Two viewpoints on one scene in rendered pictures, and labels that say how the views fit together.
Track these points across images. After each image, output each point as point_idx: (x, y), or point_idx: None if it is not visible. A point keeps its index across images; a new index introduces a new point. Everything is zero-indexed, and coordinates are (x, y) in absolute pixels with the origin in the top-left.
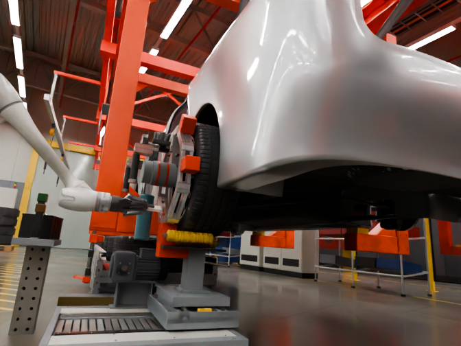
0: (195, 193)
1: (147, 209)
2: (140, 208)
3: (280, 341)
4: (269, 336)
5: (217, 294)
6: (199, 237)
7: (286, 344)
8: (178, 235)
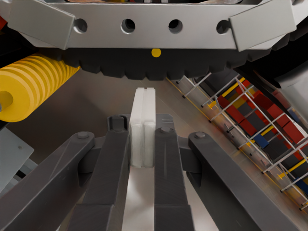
0: (239, 63)
1: (146, 166)
2: (125, 181)
3: (31, 142)
4: (7, 124)
5: (2, 140)
6: (70, 76)
7: (42, 150)
8: (47, 97)
